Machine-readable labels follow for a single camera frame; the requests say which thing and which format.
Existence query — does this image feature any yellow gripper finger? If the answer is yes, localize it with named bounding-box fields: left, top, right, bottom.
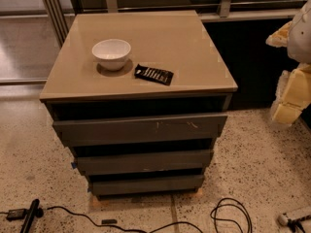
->
left=265, top=21, right=292, bottom=48
left=271, top=63, right=311, bottom=125

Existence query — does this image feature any grey drawer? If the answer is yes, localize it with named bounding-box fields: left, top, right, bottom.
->
left=52, top=113, right=227, bottom=147
left=77, top=150, right=211, bottom=176
left=90, top=175, right=204, bottom=196

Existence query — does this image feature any grey bottom drawer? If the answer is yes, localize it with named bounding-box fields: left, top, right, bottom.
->
left=90, top=175, right=204, bottom=196

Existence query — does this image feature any grey top drawer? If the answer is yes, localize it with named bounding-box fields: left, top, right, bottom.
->
left=52, top=113, right=227, bottom=147

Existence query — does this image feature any white power strip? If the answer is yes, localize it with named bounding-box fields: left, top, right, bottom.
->
left=277, top=205, right=311, bottom=227

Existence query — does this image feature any small black floor block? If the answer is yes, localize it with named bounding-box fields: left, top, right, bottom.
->
left=101, top=219, right=118, bottom=225

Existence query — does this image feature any black snack packet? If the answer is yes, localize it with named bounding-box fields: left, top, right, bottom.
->
left=134, top=64, right=174, bottom=85

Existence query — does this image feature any black looped cable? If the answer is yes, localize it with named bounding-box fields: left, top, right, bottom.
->
left=209, top=197, right=254, bottom=233

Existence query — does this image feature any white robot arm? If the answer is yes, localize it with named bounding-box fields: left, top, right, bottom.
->
left=265, top=0, right=311, bottom=125

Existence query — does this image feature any black floor cable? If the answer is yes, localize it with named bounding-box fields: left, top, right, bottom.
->
left=47, top=205, right=204, bottom=233

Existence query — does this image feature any white ceramic bowl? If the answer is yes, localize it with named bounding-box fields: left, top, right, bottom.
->
left=91, top=39, right=131, bottom=71

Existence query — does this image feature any black bar device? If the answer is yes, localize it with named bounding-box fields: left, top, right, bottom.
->
left=19, top=199, right=44, bottom=233

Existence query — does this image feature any grey middle drawer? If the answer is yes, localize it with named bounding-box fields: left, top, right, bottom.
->
left=77, top=150, right=211, bottom=176

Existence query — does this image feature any grey drawer cabinet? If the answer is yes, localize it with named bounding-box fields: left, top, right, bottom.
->
left=40, top=11, right=237, bottom=190

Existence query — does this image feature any metal railing frame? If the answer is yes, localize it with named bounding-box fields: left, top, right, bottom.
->
left=43, top=0, right=307, bottom=43

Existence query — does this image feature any black power adapter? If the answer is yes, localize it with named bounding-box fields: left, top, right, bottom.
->
left=6, top=209, right=27, bottom=221

